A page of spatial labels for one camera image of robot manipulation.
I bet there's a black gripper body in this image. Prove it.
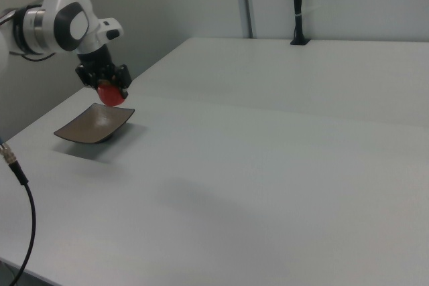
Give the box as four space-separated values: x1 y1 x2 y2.
74 46 132 88

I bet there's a red apple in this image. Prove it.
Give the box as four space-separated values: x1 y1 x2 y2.
96 80 125 108

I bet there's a square brown ceramic plate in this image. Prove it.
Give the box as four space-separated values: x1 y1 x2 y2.
53 102 136 145

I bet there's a black pole with base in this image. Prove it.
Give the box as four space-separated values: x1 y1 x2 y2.
290 0 313 46

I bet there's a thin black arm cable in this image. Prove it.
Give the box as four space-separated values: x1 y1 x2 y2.
9 50 56 63

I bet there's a black cable with metal connector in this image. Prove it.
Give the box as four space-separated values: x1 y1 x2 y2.
0 141 37 286

